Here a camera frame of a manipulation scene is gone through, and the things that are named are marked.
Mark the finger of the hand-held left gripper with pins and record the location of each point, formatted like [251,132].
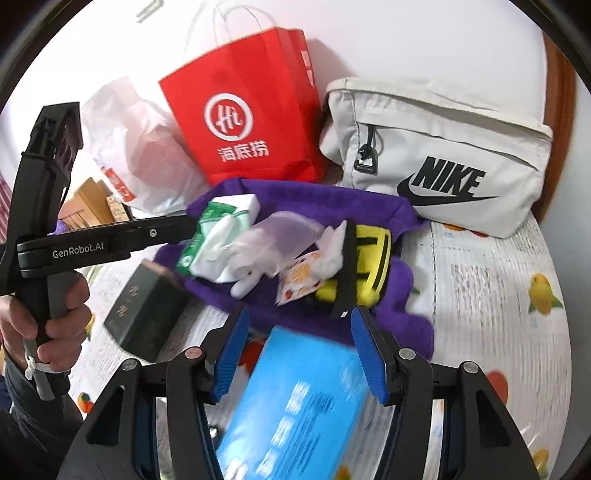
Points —
[161,233]

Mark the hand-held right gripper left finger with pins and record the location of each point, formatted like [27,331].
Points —
[231,355]

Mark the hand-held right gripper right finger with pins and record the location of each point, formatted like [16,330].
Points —
[369,355]

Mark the white green tissue pack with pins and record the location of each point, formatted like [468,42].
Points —
[207,226]

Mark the blue cardboard box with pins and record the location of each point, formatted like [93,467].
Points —
[300,406]

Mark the yellow zip pouch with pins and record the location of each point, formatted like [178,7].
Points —
[374,258]

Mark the person's left forearm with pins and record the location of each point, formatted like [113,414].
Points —
[27,415]

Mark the person's left hand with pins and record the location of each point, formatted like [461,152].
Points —
[69,332]

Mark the wooden bedside cabinet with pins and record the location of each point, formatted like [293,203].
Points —
[87,203]

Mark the black flat strip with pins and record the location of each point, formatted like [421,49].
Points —
[346,277]

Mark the dark green box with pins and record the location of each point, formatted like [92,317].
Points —
[143,314]

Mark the white plastic shopping bag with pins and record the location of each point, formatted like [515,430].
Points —
[138,152]

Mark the fruit print small packet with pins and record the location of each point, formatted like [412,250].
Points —
[298,277]

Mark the white fluffy cloth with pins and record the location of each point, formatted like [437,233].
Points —
[334,254]

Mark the translucent plastic bag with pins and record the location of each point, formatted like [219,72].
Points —
[277,240]

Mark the fruit print bed sheet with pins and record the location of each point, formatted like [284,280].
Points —
[485,300]

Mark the purple cloth bag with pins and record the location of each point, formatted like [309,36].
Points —
[323,198]

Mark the red paper bag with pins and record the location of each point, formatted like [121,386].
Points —
[258,92]

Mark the grey waist bag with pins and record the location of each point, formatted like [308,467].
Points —
[438,134]

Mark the brown wooden headboard frame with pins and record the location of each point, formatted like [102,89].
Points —
[561,115]

